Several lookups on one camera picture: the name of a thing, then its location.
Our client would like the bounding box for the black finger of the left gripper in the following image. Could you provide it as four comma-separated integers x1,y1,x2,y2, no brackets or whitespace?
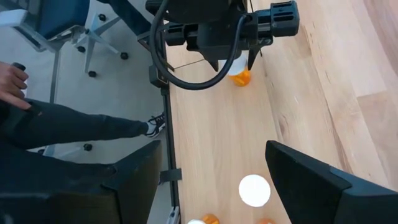
247,44,262,71
206,58,220,72

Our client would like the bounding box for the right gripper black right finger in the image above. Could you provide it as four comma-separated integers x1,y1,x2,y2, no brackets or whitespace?
265,139,398,224

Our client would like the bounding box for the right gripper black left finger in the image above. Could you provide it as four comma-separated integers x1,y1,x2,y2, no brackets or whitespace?
0,139,163,224

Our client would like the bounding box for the grey office chair base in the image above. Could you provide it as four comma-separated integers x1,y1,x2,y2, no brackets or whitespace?
36,142,94,158

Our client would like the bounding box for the person's shoe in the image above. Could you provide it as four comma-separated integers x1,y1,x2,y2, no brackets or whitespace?
145,112,167,139

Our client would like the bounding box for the person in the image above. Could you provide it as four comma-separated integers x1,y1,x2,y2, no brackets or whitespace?
0,61,167,195
96,0,154,35

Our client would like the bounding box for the blue office chair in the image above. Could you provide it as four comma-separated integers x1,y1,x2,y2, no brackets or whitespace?
0,0,130,78

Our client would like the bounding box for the person's hand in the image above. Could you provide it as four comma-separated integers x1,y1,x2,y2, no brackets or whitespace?
0,61,32,110

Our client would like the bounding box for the black aluminium table frame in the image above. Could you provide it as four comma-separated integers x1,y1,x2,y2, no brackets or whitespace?
136,29,183,224

